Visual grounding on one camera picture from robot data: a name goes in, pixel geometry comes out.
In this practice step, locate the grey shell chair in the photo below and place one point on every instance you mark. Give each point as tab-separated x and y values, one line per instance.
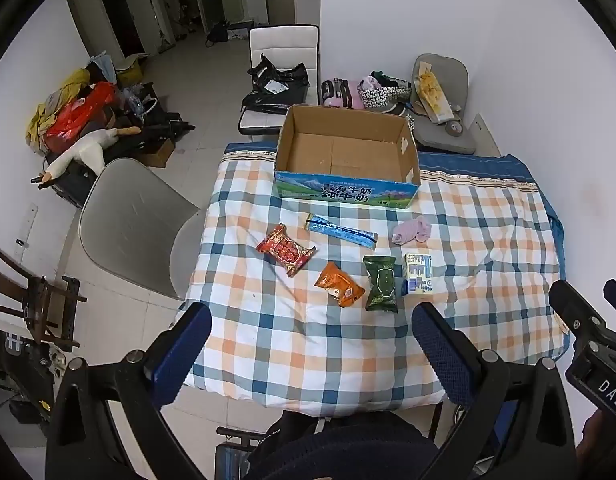
133	220

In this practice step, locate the white cabinet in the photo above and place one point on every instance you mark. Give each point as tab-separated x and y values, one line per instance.
308	5

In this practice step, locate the small brown cardboard box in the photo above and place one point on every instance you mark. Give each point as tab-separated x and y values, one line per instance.
160	152

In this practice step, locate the yellow cloth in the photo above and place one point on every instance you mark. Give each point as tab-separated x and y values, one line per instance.
73	80

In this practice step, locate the yellow packet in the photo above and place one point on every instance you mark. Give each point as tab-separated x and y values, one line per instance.
430	92

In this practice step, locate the orange snack packet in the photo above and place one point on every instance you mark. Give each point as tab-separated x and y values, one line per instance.
338	285

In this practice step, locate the red snack packet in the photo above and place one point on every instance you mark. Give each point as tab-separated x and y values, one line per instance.
285	250

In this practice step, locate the patterned tote bag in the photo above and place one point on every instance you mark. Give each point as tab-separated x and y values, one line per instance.
383	95

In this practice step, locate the long blue packet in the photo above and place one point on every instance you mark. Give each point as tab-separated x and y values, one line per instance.
338	230

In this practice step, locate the pink suitcase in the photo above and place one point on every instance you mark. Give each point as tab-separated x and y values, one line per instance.
355	97

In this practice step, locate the white goose plush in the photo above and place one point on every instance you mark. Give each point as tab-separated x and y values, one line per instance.
88	150

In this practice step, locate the red plastic bag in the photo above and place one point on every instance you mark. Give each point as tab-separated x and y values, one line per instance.
78	115

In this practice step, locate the grey padded chair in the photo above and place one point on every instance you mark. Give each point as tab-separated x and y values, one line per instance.
450	72

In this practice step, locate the person's dark navy clothing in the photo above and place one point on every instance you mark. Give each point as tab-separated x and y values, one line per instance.
338	445

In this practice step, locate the black suitcase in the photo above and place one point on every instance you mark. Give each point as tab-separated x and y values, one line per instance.
73	182

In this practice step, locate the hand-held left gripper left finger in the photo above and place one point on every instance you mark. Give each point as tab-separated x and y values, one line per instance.
180	350

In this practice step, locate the black machine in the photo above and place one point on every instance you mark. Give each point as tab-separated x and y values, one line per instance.
23	365

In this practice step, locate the small milk carton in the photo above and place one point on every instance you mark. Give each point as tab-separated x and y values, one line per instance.
418	272

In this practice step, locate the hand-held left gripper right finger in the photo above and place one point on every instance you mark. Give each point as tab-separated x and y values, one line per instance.
443	355

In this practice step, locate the yellow cardboard box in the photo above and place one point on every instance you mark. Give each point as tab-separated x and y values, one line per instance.
130	72

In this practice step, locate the grey tape roll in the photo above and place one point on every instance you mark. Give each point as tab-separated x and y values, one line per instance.
454	128

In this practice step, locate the black floor bag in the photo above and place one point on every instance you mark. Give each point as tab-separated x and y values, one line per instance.
217	32

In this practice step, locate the white padded chair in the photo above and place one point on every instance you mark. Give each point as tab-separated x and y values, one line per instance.
283	42

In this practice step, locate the checked blanket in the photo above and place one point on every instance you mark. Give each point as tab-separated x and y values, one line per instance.
298	340

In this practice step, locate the dark wooden chair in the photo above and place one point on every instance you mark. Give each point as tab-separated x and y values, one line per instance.
38	290

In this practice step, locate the pink sock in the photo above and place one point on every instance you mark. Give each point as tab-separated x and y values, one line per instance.
410	230

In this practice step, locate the dark green packet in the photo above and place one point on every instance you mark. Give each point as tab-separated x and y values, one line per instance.
380	282

